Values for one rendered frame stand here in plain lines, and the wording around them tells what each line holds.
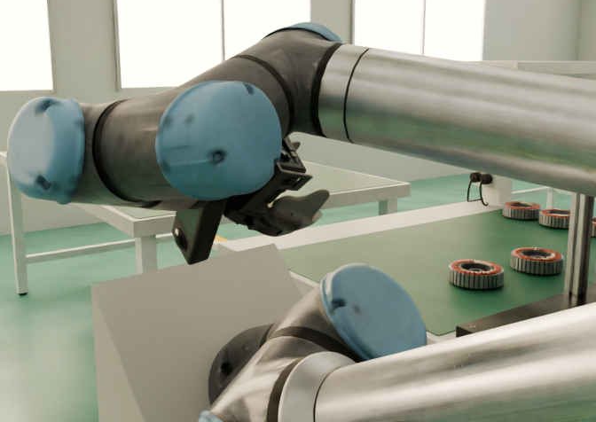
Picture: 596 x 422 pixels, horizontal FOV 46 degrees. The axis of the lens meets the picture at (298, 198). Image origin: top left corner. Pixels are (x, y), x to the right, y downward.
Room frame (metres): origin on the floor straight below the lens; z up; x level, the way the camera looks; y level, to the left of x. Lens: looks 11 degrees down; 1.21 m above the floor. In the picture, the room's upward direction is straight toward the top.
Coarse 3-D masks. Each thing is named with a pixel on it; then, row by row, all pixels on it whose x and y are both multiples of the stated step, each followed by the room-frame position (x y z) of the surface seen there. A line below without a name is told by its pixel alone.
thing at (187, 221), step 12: (216, 204) 0.62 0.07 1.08; (180, 216) 0.68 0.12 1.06; (192, 216) 0.65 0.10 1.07; (204, 216) 0.63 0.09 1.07; (216, 216) 0.64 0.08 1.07; (180, 228) 0.68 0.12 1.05; (192, 228) 0.65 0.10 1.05; (204, 228) 0.64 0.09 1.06; (216, 228) 0.66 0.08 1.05; (180, 240) 0.68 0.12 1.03; (192, 240) 0.66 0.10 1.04; (204, 240) 0.66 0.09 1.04; (192, 252) 0.67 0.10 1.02; (204, 252) 0.68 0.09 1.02
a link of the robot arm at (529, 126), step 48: (288, 48) 0.55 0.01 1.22; (336, 48) 0.54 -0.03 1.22; (288, 96) 0.52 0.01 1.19; (336, 96) 0.51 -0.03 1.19; (384, 96) 0.50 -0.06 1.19; (432, 96) 0.48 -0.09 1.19; (480, 96) 0.47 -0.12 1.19; (528, 96) 0.45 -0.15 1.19; (576, 96) 0.44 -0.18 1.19; (384, 144) 0.51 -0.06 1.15; (432, 144) 0.48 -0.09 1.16; (480, 144) 0.46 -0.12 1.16; (528, 144) 0.45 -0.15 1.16; (576, 144) 0.43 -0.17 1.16; (576, 192) 0.46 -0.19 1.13
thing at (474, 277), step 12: (456, 264) 1.41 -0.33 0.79; (468, 264) 1.43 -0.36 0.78; (480, 264) 1.43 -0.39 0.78; (492, 264) 1.41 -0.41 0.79; (456, 276) 1.37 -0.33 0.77; (468, 276) 1.35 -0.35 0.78; (480, 276) 1.34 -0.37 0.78; (492, 276) 1.35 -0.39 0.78; (468, 288) 1.36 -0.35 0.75; (480, 288) 1.34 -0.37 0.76; (492, 288) 1.36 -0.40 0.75
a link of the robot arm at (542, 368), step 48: (288, 336) 0.57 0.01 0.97; (480, 336) 0.41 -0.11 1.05; (528, 336) 0.37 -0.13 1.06; (576, 336) 0.35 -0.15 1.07; (240, 384) 0.53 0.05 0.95; (288, 384) 0.48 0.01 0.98; (336, 384) 0.46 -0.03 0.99; (384, 384) 0.43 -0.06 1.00; (432, 384) 0.40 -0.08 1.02; (480, 384) 0.37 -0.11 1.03; (528, 384) 0.35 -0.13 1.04; (576, 384) 0.33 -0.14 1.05
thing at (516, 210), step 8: (504, 208) 2.02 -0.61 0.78; (512, 208) 1.99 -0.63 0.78; (520, 208) 1.98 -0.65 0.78; (528, 208) 1.97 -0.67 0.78; (536, 208) 1.98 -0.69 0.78; (552, 208) 1.96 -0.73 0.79; (560, 208) 1.96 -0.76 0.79; (512, 216) 1.98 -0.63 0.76; (520, 216) 1.97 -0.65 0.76; (528, 216) 1.97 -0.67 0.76; (536, 216) 1.97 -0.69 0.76; (544, 216) 1.90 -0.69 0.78; (552, 216) 1.88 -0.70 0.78; (560, 216) 1.87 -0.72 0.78; (568, 216) 1.87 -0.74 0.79; (544, 224) 1.89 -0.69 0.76; (552, 224) 1.87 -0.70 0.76; (560, 224) 1.86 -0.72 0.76; (568, 224) 1.86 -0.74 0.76; (592, 224) 1.78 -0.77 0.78; (592, 232) 1.77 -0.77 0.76
